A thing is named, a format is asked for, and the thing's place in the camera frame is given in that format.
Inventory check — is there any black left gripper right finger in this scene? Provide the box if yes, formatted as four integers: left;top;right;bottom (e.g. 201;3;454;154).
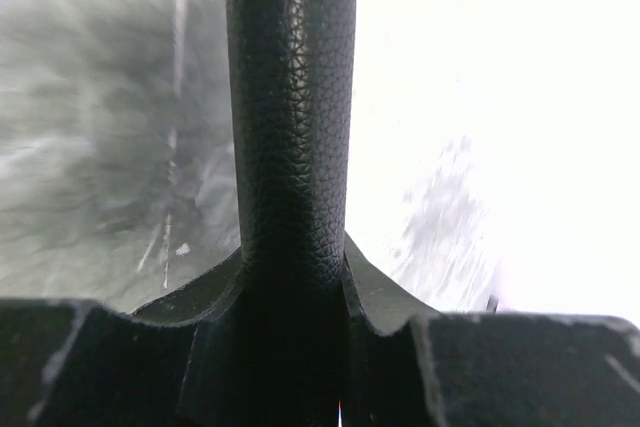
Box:
341;241;639;427

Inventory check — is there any black zipper tool case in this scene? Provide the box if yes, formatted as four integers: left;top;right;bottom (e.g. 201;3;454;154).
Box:
226;0;356;426

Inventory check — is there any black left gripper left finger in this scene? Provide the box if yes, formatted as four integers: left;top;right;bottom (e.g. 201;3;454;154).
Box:
1;254;241;426

